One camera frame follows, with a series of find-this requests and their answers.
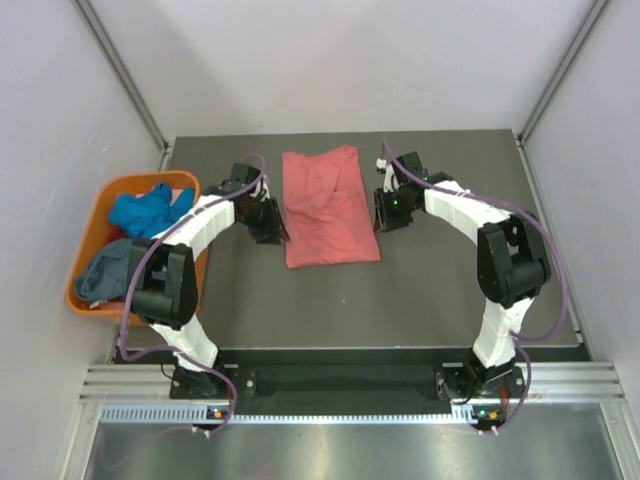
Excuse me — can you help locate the grey blue t shirt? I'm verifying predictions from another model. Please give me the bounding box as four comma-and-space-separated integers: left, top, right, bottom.
73, 238, 133, 304

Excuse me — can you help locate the orange plastic bin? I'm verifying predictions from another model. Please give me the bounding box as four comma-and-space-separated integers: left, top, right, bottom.
65, 170, 201, 325

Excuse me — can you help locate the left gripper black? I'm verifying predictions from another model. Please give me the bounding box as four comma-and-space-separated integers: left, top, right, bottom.
239, 196, 290, 246

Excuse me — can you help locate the slotted cable duct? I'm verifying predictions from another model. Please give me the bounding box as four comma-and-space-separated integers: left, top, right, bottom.
100, 404, 498, 425

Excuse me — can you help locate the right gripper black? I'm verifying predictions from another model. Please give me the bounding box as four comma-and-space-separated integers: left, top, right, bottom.
374, 186, 418, 234

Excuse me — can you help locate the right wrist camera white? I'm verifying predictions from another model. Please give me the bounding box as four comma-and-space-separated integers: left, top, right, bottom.
376, 158, 397, 193

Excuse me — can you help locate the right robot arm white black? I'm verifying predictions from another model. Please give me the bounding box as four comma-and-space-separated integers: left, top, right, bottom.
374, 152, 551, 396

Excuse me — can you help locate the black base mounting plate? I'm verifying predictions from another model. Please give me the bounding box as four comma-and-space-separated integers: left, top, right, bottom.
169, 360, 526, 416

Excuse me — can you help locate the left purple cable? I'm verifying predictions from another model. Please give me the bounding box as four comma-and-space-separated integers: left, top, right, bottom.
118, 153, 269, 434

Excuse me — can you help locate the right aluminium frame post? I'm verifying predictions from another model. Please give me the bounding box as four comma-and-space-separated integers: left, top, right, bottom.
514, 0, 614, 149

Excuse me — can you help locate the aluminium frame post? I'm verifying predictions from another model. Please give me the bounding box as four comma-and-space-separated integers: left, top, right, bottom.
70, 0, 173, 171
514, 0, 614, 149

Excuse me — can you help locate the pink t shirt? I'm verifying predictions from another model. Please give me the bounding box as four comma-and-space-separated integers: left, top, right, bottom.
282, 145, 381, 269

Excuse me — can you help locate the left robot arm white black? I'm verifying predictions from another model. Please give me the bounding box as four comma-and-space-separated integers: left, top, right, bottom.
124, 162, 289, 399

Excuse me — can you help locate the left aluminium frame post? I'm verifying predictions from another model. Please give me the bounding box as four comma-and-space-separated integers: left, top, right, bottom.
70, 0, 173, 171

